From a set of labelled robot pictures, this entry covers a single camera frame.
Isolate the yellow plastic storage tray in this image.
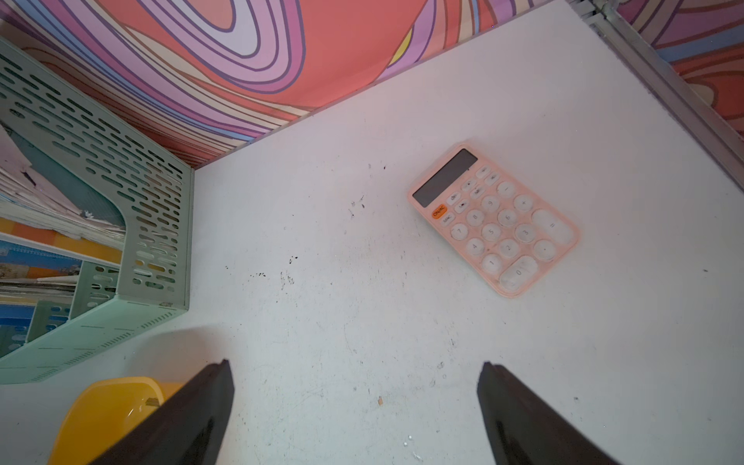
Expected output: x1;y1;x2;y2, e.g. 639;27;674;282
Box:
48;377;182;464

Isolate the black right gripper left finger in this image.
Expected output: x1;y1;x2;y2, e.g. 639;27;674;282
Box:
93;360;234;465

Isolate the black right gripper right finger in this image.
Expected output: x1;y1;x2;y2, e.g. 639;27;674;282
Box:
477;362;616;465

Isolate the pink calculator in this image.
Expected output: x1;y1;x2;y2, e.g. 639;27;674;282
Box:
408;143;580;298

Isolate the green file organizer rack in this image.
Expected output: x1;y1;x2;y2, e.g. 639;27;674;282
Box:
1;42;194;384

